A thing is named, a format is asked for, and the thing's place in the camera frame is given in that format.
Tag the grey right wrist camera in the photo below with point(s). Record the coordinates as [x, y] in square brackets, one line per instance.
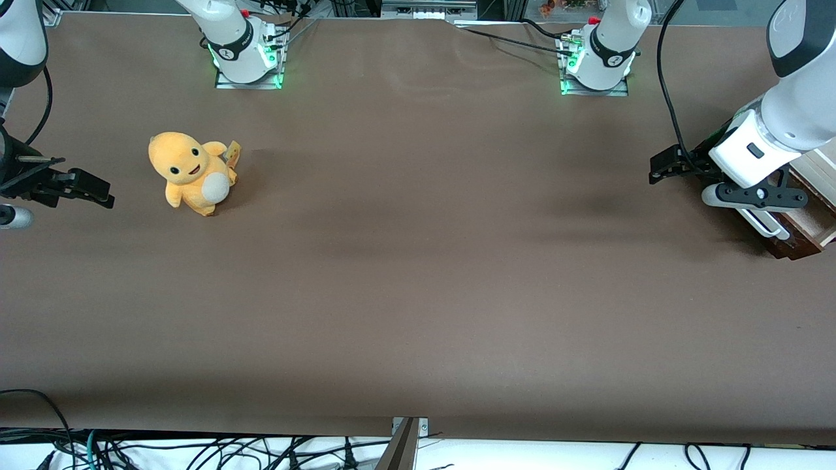
[14, 217]

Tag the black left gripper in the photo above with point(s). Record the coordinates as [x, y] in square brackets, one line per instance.
[695, 164]

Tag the brown paper table cover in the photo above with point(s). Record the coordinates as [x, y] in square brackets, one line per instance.
[418, 274]

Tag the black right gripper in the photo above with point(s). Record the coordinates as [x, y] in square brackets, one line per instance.
[18, 173]

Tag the yellow paper toy tag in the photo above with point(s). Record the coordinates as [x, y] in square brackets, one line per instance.
[233, 151]

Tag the grey metal camera pole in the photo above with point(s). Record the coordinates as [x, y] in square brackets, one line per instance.
[400, 450]

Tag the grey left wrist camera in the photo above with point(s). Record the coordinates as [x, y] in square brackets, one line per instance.
[751, 197]

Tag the small orange object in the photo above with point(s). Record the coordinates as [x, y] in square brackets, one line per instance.
[546, 8]

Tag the grey power strip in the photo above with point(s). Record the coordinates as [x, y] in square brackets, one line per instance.
[424, 10]

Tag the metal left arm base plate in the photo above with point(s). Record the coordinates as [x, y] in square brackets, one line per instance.
[594, 92]

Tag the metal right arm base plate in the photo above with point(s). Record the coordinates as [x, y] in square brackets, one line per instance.
[251, 85]

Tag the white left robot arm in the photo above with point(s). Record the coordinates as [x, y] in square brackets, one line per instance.
[614, 39]

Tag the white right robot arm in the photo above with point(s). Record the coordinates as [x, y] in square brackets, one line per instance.
[235, 39]

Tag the orange plush toy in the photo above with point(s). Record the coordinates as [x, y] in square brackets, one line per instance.
[189, 173]

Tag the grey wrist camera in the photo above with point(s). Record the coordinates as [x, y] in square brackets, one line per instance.
[751, 197]
[14, 217]

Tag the silver pole bracket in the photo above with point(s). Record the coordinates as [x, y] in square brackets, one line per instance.
[423, 427]

